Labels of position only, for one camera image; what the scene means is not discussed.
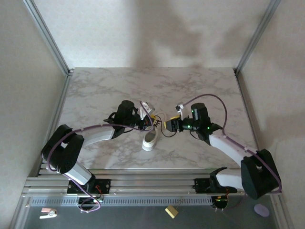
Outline black shoelace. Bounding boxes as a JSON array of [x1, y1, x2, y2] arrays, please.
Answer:
[[152, 115, 182, 138]]

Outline white sneaker shoe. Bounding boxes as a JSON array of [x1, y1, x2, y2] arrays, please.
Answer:
[[142, 111, 168, 152]]

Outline black controller board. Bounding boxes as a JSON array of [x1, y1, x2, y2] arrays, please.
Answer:
[[211, 194, 230, 212]]

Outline brass padlock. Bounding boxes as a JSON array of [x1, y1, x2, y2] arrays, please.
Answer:
[[164, 199, 184, 219]]

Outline purple round disc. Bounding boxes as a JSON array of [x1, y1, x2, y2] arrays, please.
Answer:
[[254, 204, 269, 217]]

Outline pink white small tool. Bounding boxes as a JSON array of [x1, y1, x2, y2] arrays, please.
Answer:
[[39, 208, 58, 219]]

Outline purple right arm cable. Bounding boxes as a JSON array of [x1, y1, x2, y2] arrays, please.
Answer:
[[182, 94, 284, 212]]

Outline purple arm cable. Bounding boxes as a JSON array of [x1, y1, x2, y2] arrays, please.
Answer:
[[41, 108, 158, 213], [182, 94, 284, 212]]

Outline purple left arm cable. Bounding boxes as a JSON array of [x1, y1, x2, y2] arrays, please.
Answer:
[[41, 108, 158, 213]]

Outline aluminium table side rail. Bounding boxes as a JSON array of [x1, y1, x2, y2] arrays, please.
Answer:
[[35, 73, 72, 176], [234, 71, 262, 153]]

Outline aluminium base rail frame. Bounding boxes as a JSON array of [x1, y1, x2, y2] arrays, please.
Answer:
[[20, 167, 284, 198]]

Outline grey slotted cable duct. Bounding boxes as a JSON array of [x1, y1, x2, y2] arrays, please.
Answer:
[[30, 196, 213, 207]]

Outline aluminium frame post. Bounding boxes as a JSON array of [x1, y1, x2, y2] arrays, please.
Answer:
[[233, 0, 282, 74], [22, 0, 74, 76]]

